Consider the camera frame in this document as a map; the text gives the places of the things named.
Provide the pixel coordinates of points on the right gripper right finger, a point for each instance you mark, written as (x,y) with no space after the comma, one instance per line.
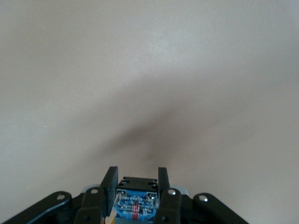
(163,182)

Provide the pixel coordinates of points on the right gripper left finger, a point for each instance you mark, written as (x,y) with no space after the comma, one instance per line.
(112,182)

